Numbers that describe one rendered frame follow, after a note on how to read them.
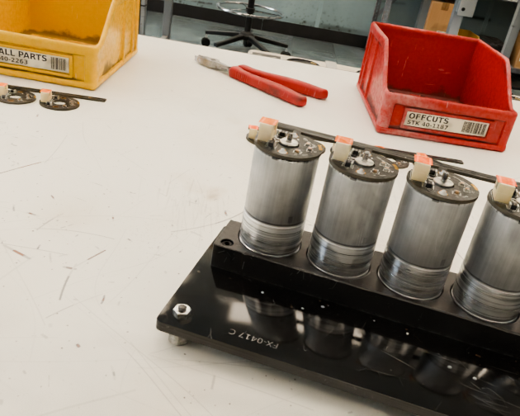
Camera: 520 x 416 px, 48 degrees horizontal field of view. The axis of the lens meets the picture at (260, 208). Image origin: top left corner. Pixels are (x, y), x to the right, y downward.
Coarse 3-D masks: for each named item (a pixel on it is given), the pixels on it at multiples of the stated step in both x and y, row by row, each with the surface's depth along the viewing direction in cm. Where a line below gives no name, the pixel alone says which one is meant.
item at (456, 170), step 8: (280, 128) 23; (288, 128) 22; (296, 128) 23; (304, 128) 23; (312, 136) 22; (320, 136) 22; (328, 136) 22; (352, 144) 22; (360, 144) 22; (368, 144) 22; (376, 152) 22; (384, 152) 22; (392, 152) 22; (408, 160) 22; (440, 168) 21; (448, 168) 21; (456, 168) 22; (464, 168) 22; (472, 176) 21; (480, 176) 21; (488, 176) 21
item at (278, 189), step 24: (288, 144) 21; (264, 168) 21; (288, 168) 20; (312, 168) 21; (264, 192) 21; (288, 192) 21; (264, 216) 21; (288, 216) 21; (240, 240) 23; (264, 240) 22; (288, 240) 22
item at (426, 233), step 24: (408, 192) 20; (408, 216) 20; (432, 216) 19; (456, 216) 19; (408, 240) 20; (432, 240) 20; (456, 240) 20; (384, 264) 22; (408, 264) 21; (432, 264) 20; (408, 288) 21; (432, 288) 21
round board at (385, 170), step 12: (348, 156) 21; (360, 156) 21; (372, 156) 21; (336, 168) 20; (348, 168) 20; (372, 168) 20; (384, 168) 20; (396, 168) 21; (372, 180) 20; (384, 180) 20
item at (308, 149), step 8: (256, 136) 21; (280, 136) 22; (304, 136) 22; (256, 144) 21; (264, 144) 21; (272, 144) 20; (280, 144) 21; (304, 144) 21; (312, 144) 21; (264, 152) 20; (272, 152) 20; (288, 152) 20; (296, 152) 20; (304, 152) 21; (312, 152) 21; (320, 152) 21; (296, 160) 20; (304, 160) 20
